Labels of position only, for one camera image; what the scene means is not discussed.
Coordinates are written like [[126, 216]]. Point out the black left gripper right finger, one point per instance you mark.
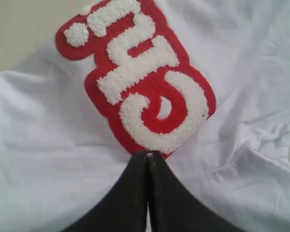
[[173, 208]]

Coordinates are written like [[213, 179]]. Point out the white t-shirt red Chinese patch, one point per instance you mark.
[[204, 82]]

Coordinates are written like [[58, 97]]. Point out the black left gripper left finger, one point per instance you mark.
[[124, 207]]

